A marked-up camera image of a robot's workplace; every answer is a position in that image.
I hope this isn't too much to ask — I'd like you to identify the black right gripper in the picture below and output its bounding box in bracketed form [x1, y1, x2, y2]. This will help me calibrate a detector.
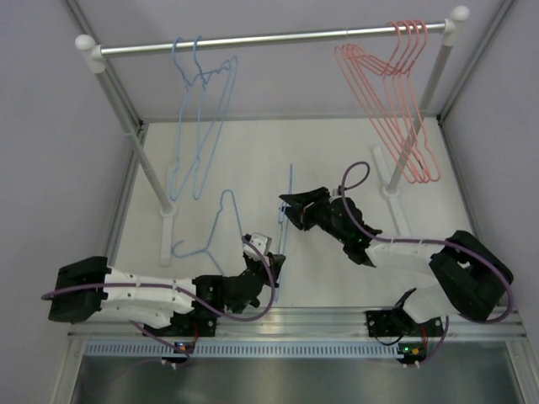
[280, 187, 349, 244]

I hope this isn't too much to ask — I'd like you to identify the blue wire hanger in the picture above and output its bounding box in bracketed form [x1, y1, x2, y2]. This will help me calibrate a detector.
[171, 189, 243, 276]
[167, 36, 224, 202]
[192, 35, 238, 200]
[275, 163, 294, 302]

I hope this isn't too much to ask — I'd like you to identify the pink wire hanger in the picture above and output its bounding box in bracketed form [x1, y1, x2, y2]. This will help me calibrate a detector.
[340, 19, 426, 184]
[334, 22, 420, 183]

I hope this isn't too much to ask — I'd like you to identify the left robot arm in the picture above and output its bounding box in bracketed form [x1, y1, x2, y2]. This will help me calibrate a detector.
[42, 251, 286, 336]

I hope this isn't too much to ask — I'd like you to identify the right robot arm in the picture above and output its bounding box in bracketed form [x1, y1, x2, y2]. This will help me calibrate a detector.
[280, 187, 514, 334]

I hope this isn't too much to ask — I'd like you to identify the pink hung hanger one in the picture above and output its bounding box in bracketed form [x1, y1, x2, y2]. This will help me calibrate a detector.
[345, 19, 435, 183]

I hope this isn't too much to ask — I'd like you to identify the pink hung hanger two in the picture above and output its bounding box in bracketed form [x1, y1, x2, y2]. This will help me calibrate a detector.
[352, 19, 442, 181]

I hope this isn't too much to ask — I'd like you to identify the grey clothes rack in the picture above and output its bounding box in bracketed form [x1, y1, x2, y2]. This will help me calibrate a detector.
[74, 4, 472, 266]

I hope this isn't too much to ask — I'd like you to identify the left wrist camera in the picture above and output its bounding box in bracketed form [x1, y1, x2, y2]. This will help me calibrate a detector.
[243, 232, 272, 260]

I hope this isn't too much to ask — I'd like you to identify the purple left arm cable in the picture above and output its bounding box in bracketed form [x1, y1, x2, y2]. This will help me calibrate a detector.
[40, 236, 281, 323]

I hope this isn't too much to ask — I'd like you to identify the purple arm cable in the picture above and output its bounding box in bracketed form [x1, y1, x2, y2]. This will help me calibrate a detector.
[40, 236, 281, 323]
[339, 162, 515, 323]

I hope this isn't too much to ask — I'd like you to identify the aluminium mounting rail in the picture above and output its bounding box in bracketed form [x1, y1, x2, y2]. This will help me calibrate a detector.
[67, 307, 526, 342]

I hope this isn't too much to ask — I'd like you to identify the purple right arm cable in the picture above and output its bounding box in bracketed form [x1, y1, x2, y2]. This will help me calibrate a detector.
[339, 162, 515, 323]

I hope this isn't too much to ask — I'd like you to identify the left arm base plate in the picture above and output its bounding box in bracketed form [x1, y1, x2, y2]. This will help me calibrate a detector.
[168, 311, 217, 338]

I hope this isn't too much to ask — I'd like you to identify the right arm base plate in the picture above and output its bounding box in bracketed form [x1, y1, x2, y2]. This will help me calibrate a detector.
[365, 310, 404, 338]

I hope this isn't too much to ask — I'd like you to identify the slotted grey cable duct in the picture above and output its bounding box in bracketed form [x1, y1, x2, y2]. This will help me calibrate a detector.
[84, 340, 421, 359]

